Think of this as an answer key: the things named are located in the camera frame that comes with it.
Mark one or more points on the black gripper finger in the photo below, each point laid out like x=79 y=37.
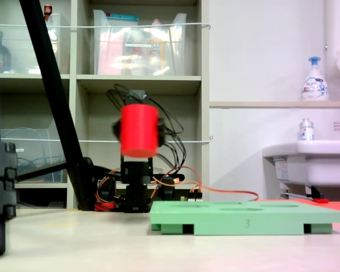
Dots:
x=116 y=130
x=161 y=130

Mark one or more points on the red cylinder block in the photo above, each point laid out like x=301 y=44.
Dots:
x=139 y=130

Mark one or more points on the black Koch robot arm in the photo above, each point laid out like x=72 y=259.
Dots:
x=136 y=173

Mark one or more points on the small orange foam block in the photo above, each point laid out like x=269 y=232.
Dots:
x=338 y=211

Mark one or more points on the beige shelf unit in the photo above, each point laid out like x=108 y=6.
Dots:
x=139 y=78

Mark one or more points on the circuit board with connectors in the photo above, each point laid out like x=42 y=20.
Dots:
x=197 y=194

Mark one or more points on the clear bin with supplies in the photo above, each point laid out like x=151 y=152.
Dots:
x=113 y=56

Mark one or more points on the red table clamp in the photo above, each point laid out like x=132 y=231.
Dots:
x=106 y=205

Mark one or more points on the pink cap bottle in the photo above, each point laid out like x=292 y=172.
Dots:
x=156 y=48

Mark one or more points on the teal edged package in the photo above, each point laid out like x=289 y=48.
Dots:
x=122 y=18

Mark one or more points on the clear bin with dark bottle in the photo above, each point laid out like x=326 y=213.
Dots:
x=25 y=51

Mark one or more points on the green shape sorter board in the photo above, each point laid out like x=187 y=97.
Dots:
x=243 y=219

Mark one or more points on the notched black tripod leg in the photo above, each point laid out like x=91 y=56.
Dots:
x=0 y=175

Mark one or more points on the dark glass bottle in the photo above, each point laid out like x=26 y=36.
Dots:
x=2 y=56

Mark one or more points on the small brown bottle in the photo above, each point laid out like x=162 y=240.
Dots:
x=47 y=10

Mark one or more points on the small clear sanitizer bottle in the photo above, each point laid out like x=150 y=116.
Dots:
x=306 y=131

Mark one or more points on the white sink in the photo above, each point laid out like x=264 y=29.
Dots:
x=314 y=164

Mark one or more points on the white blue soap pump bottle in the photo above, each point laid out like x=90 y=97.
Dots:
x=314 y=85

